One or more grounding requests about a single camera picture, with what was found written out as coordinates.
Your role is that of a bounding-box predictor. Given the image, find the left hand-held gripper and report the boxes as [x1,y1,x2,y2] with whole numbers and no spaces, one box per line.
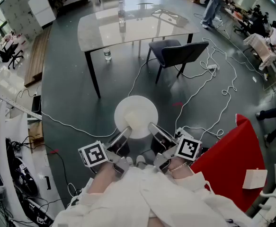
[78,126,133,175]

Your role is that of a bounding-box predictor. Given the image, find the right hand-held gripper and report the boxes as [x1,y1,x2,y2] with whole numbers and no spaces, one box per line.
[147,122,203,174]

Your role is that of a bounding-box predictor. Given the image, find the white plate of food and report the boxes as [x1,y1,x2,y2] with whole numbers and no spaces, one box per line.
[114,95,159,139]

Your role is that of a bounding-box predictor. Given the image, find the person's right forearm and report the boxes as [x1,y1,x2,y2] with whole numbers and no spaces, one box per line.
[168,157,193,181]

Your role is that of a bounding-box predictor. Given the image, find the person's left forearm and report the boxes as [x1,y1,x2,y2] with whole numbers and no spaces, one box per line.
[87,161,129,195]

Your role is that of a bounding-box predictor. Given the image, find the person's right white shoe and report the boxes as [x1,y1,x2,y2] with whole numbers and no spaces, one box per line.
[136,155,147,169]

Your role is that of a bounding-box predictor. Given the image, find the person's white clothing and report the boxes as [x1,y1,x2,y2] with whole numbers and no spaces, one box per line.
[52,166,256,227]

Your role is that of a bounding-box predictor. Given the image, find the red sofa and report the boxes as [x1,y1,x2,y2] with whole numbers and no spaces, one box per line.
[190,113,268,213]

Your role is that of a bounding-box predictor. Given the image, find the dark blue chair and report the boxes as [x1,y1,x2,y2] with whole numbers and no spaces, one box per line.
[146,39,210,85]

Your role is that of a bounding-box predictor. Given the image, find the clear plastic water bottle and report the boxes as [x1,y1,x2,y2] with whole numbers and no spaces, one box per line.
[103,47,113,61]
[117,0,127,25]

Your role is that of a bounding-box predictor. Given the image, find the brown cardboard box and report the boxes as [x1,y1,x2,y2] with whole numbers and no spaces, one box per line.
[28,121,44,142]

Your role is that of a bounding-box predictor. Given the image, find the black flat screen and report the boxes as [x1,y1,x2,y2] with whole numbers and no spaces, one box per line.
[31,94,42,115]

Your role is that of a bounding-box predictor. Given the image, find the grey glossy table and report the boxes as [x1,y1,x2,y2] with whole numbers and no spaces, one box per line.
[77,4,201,99]

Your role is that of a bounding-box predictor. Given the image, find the white cardboard box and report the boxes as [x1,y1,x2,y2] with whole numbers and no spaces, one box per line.
[242,169,268,190]

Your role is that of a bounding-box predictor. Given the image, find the wooden platform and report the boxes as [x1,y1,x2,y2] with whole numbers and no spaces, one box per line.
[23,25,53,88]

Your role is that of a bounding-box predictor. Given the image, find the table with beige cloth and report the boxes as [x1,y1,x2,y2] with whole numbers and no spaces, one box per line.
[243,33,276,71]

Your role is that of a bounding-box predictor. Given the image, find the black office chair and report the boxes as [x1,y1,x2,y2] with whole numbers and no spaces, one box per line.
[0,42,24,70]

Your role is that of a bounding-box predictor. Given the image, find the white locker cabinet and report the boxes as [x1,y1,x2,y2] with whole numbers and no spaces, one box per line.
[0,0,44,42]

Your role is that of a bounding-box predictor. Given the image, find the pink bead bracelet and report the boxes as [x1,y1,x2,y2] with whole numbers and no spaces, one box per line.
[168,162,188,173]

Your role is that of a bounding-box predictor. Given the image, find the long white cable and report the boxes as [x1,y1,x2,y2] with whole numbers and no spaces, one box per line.
[174,37,266,140]

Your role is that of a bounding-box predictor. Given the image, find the aluminium rail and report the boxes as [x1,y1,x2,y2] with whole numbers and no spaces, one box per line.
[0,82,43,121]

